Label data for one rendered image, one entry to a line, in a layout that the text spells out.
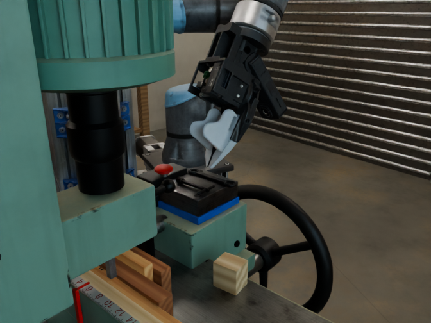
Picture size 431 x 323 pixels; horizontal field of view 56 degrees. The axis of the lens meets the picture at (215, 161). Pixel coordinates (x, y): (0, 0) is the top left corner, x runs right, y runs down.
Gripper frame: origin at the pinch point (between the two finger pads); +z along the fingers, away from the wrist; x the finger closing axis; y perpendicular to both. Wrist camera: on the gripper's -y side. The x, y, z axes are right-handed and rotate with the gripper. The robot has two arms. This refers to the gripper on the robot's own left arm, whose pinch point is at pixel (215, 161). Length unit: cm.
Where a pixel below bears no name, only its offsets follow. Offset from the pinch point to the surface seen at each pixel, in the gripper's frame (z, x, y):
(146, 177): 6.0, -7.8, 6.1
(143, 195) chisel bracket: 8.1, 8.9, 14.4
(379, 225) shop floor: -15, -86, -198
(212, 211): 7.4, 1.3, -1.8
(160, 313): 19.9, 12.3, 8.9
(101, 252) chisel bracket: 15.3, 9.5, 17.1
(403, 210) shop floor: -32, -89, -224
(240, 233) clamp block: 9.4, 0.0, -10.2
